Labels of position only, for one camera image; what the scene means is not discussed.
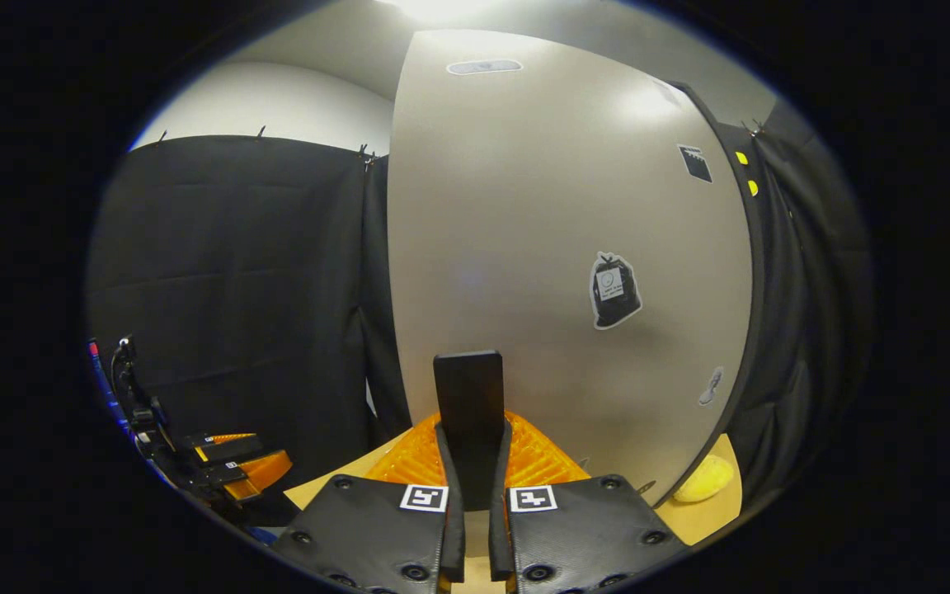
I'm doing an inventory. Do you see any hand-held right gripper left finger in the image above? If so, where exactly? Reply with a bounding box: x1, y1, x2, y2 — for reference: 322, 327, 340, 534
271, 411, 466, 594

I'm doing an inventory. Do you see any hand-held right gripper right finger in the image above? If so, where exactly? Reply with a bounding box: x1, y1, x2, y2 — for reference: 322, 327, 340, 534
487, 411, 690, 594

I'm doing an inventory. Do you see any black cabinet door handle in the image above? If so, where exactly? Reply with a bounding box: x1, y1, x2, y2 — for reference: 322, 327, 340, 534
434, 351, 505, 512

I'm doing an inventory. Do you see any grey cabinet door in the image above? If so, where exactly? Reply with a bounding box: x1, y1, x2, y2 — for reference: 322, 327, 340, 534
386, 29, 755, 506

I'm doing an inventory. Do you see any black backdrop cloth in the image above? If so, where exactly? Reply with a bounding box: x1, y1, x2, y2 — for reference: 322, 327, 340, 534
83, 99, 876, 529

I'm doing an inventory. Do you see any yellow round sponge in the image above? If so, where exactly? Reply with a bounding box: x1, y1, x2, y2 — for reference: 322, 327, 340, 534
673, 455, 736, 504

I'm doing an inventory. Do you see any ceiling light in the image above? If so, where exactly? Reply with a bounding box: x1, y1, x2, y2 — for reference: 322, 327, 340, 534
384, 0, 484, 26

